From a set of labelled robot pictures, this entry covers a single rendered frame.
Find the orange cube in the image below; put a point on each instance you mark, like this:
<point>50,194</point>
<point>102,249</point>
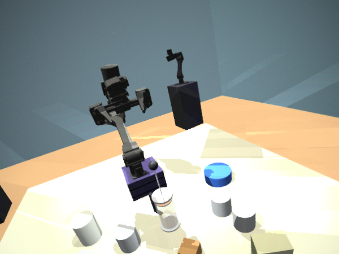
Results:
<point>189,246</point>

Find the glass coffee press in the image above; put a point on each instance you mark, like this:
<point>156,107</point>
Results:
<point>164,205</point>

